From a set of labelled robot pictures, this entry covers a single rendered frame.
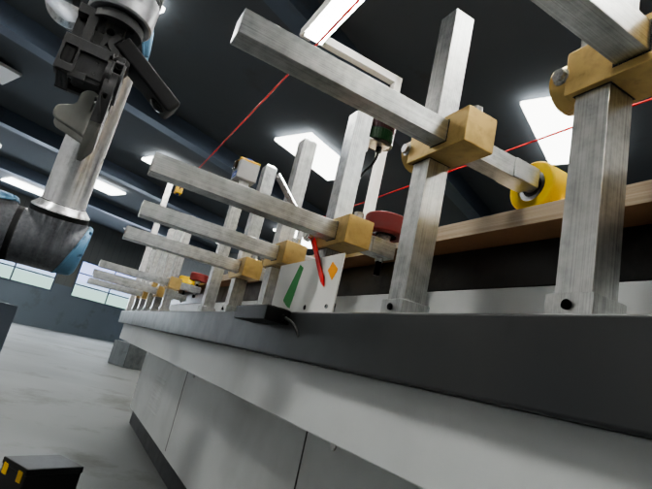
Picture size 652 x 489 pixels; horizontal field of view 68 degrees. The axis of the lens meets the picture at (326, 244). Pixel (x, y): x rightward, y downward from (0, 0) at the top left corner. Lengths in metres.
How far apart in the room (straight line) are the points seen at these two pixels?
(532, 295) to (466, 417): 0.29
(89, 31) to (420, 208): 0.52
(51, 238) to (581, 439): 1.29
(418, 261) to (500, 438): 0.24
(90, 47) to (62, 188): 0.75
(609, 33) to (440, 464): 0.43
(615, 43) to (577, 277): 0.20
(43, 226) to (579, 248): 1.28
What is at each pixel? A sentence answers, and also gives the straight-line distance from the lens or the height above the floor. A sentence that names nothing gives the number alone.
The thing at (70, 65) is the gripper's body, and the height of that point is 0.92.
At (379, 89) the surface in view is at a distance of 0.62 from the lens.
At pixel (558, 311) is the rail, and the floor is 0.70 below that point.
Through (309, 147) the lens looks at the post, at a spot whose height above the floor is 1.11.
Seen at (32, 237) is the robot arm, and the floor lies 0.78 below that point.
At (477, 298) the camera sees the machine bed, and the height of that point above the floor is 0.78.
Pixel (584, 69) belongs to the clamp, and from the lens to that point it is 0.55.
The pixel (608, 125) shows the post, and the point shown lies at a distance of 0.51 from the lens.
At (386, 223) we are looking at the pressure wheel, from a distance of 0.86.
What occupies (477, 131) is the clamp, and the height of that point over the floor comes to 0.94.
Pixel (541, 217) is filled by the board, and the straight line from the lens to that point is 0.73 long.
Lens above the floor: 0.62
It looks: 14 degrees up
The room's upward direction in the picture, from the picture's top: 13 degrees clockwise
